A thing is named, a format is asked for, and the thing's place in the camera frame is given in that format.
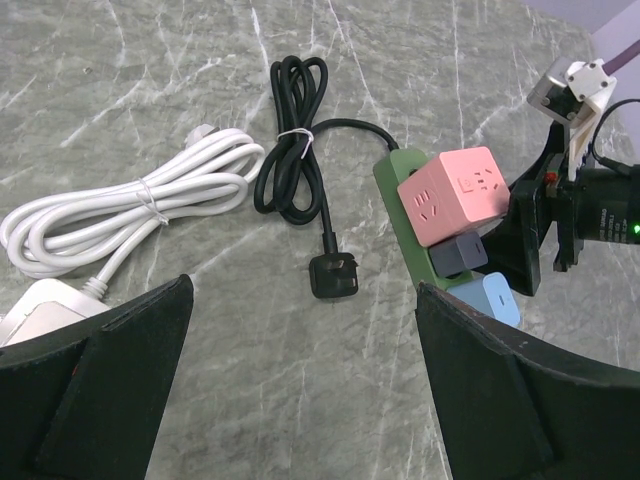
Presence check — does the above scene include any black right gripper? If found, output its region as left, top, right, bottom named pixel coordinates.
left=482, top=122, right=584, bottom=295

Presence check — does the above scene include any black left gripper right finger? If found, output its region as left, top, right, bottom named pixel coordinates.
left=416, top=284, right=639, bottom=479

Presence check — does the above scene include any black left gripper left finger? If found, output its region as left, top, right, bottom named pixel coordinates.
left=1, top=275, right=194, bottom=479

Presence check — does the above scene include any grey charger plug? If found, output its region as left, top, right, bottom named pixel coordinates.
left=428, top=231, right=488, bottom=277

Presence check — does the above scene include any blue charger plug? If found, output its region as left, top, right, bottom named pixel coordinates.
left=448, top=272, right=521, bottom=327

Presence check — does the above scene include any large white charger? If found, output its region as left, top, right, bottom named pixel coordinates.
left=1, top=279, right=110, bottom=347

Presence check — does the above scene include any green power strip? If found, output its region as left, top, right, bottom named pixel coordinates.
left=373, top=148, right=473, bottom=290

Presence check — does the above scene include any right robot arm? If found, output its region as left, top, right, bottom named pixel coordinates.
left=476, top=122, right=639, bottom=296

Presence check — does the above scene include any pink cube socket adapter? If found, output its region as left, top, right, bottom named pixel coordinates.
left=397, top=146, right=510, bottom=248

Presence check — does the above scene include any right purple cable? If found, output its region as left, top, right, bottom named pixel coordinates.
left=602, top=38, right=640, bottom=76

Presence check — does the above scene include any black power cord with plug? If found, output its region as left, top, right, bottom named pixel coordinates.
left=253, top=55, right=401, bottom=301

